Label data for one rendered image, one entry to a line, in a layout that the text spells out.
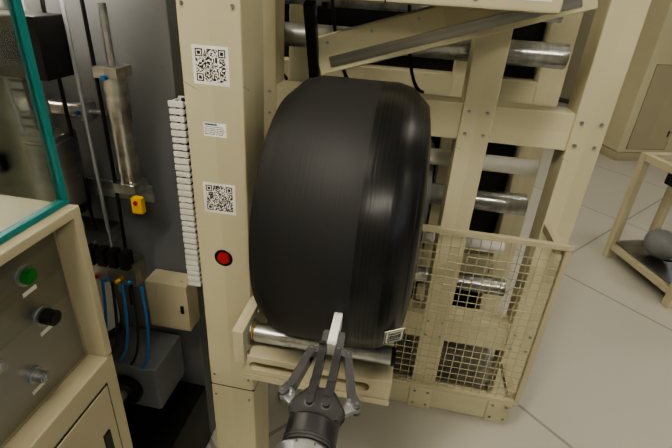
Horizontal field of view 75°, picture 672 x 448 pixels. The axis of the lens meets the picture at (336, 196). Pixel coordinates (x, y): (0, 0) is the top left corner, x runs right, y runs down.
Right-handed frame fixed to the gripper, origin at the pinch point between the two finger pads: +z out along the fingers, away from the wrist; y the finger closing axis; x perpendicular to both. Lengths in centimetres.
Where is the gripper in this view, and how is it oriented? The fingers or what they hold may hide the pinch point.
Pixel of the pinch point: (334, 333)
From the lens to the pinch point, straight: 79.9
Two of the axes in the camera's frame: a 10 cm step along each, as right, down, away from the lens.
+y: -9.8, -1.3, 1.4
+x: -0.3, 8.3, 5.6
